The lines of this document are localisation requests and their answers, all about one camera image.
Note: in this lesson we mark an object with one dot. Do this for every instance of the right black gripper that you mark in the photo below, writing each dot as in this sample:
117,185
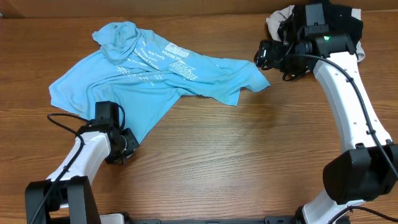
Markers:
274,48

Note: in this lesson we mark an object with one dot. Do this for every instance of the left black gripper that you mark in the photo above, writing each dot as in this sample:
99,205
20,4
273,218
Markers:
132,142

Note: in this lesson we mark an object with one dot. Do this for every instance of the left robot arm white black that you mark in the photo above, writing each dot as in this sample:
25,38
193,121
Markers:
65,196

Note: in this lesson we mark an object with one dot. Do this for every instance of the beige folded garment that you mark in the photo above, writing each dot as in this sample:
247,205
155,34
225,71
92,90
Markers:
274,20

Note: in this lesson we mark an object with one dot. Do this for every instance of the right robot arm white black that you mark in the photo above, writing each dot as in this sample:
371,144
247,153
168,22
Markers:
324,39

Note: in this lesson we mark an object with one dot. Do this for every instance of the black folded garment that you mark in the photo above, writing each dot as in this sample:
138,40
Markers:
319,18

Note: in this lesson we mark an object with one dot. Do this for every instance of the light blue printed t-shirt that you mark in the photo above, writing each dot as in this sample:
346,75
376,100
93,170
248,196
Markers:
147,74

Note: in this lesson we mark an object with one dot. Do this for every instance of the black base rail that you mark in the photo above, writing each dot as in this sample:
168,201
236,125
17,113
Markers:
214,221

